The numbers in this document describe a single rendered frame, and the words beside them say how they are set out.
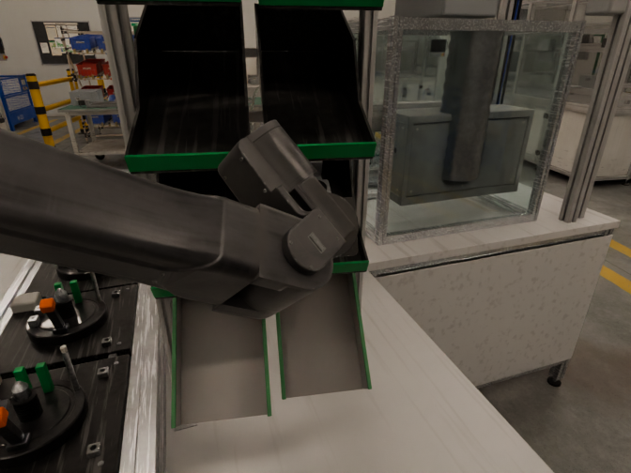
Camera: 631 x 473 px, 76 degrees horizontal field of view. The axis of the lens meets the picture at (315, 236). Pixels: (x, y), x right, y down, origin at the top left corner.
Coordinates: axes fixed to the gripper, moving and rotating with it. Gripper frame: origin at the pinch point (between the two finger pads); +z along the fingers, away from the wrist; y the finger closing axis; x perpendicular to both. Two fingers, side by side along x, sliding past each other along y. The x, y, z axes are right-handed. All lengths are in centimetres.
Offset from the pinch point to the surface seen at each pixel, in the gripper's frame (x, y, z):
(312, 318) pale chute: 14.3, -1.8, 12.2
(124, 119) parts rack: -15.0, 21.4, -0.7
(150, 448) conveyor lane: 29.2, 22.7, 6.3
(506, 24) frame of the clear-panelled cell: -59, -71, 60
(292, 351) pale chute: 18.8, 1.8, 10.5
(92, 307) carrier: 13, 41, 35
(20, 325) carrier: 15, 54, 34
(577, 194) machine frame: -9, -112, 85
